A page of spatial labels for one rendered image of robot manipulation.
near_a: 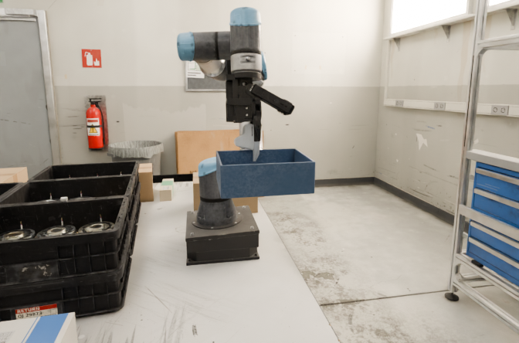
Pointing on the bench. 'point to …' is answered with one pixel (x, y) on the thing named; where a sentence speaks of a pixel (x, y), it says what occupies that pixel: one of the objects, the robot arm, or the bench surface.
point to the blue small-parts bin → (264, 173)
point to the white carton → (40, 330)
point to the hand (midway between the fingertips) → (256, 155)
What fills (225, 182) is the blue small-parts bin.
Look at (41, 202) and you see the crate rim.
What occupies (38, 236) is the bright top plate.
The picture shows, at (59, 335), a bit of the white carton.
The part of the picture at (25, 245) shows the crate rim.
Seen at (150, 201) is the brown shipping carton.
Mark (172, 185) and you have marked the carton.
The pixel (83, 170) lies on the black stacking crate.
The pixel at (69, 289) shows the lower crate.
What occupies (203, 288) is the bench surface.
